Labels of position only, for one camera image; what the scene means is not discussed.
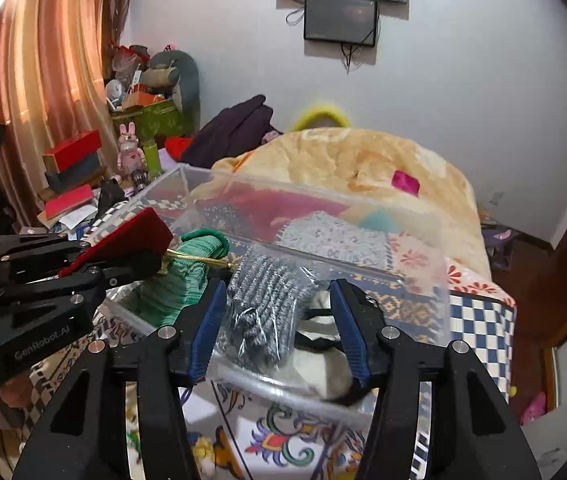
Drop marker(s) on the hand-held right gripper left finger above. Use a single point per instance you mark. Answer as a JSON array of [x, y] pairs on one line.
[[209, 327]]

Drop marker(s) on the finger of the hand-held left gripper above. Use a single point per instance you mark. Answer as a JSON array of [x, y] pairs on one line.
[[71, 287], [38, 249]]

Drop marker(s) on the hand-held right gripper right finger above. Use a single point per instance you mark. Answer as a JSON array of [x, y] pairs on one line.
[[347, 327]]

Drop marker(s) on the green knit item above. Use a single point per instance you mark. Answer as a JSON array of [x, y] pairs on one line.
[[178, 282]]

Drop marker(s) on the grey black striped knit socks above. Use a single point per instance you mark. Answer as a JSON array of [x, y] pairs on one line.
[[263, 300]]

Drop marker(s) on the clear plastic storage box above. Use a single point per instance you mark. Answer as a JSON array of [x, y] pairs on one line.
[[198, 173]]

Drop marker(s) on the red book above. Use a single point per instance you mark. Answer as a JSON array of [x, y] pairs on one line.
[[66, 202]]

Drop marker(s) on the dark grey box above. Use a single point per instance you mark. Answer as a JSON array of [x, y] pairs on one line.
[[76, 172]]

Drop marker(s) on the red gift box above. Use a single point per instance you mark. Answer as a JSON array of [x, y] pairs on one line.
[[73, 147]]

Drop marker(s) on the pink rabbit figurine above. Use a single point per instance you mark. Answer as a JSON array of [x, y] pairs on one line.
[[129, 152]]

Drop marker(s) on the green cylinder can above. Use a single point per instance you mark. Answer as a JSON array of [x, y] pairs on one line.
[[152, 157]]

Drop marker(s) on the beige floral blanket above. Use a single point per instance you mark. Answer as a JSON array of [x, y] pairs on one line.
[[323, 160]]

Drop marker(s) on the purple stool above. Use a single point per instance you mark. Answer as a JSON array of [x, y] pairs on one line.
[[497, 247]]

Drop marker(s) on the red cloth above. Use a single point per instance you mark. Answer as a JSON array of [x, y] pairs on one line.
[[177, 146]]

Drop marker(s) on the green patterned box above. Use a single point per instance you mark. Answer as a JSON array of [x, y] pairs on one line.
[[156, 119]]

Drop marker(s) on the orange striped curtain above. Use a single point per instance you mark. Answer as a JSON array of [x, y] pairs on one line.
[[28, 60]]

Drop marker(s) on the dark purple garment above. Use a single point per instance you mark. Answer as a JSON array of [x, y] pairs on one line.
[[233, 130]]

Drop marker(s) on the pink toy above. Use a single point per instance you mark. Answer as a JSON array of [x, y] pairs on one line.
[[534, 408]]

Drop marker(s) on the yellow fuzzy plush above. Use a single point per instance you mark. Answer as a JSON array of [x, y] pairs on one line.
[[321, 111]]

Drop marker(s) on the grey plush toy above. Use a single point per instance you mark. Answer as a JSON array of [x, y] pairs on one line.
[[183, 85]]

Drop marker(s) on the wall socket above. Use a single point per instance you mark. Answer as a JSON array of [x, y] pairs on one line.
[[497, 197]]

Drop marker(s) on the black wall speaker box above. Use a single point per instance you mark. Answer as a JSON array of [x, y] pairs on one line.
[[341, 17]]

